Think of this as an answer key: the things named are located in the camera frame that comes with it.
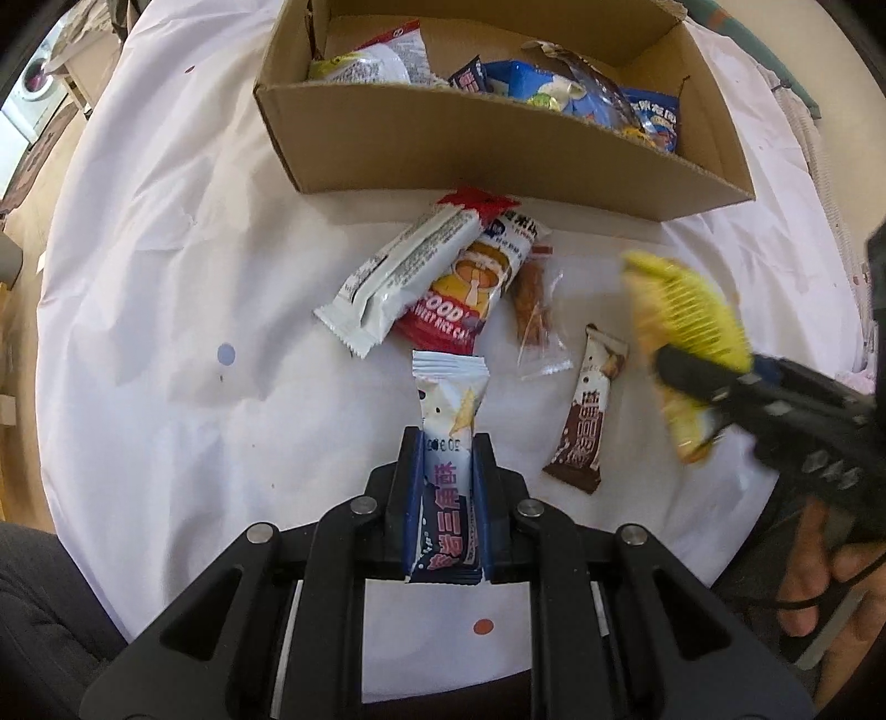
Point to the white red-edged snack packet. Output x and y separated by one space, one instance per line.
401 45

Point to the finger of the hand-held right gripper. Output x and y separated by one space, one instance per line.
699 374
734 414

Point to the brown white chocolate bar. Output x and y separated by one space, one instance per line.
585 415

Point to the green cushion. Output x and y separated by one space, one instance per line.
751 38

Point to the dark blue snack bar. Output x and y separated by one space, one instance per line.
471 76

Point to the clear packet of orange sticks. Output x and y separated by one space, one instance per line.
536 311

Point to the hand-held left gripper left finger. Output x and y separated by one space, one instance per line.
413 498

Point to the white red-ended snack bar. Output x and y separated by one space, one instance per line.
401 277

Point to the brown floor rug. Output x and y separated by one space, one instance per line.
24 166

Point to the clear silver snack packet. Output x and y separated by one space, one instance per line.
588 76

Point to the blue chick snack packet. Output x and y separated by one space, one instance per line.
654 118

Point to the navy white snack bar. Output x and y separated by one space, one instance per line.
446 415

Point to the white yellow-green snack packet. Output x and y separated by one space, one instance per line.
360 66

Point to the cardboard box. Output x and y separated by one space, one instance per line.
484 145

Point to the red white rice cake packet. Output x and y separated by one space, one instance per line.
460 294

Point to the white washing machine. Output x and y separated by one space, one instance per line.
31 79

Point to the floral blanket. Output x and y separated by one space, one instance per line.
820 180

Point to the person's right hand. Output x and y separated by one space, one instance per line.
806 574

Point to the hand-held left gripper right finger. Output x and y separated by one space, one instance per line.
482 505

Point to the blue white puffy snack packet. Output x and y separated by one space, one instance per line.
540 86

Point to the yellow snack packet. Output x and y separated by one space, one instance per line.
692 318

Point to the person's dark trouser leg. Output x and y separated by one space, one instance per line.
41 609

